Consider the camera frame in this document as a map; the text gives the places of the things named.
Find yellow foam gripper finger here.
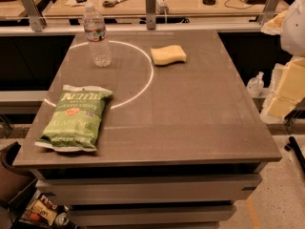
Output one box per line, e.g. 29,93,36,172
261,11,287,35
260,57,305,118

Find clear plastic water bottle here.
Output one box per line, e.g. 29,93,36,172
83,3,112,67

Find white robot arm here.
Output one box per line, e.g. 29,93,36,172
260,0,305,123

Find clear sanitizer bottle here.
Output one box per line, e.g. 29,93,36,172
247,72,264,98

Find black pole on floor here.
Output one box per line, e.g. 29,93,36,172
284,136,305,174

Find yellow sponge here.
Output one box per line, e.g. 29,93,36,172
151,45,187,66

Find upper grey drawer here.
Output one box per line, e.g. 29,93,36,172
37,174,262,205

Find grey drawer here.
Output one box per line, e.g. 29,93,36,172
37,174,262,205
70,205,236,226

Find green jalapeno chips bag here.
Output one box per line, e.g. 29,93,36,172
35,85,112,153

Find lower grey drawer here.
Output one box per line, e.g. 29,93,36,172
70,205,236,226

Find snack box on floor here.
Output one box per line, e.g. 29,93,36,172
21,191,70,228

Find right metal bracket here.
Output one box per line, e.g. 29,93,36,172
258,0,280,26

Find metal bracket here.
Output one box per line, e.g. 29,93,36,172
258,0,280,26
146,0,156,30
21,0,47,31

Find black cable on desk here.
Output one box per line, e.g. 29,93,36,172
223,0,254,10

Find middle metal bracket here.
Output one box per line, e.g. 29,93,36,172
146,0,156,30

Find black handled scissors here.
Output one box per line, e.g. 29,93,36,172
102,0,129,8

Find left metal bracket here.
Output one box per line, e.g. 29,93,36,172
21,0,47,31

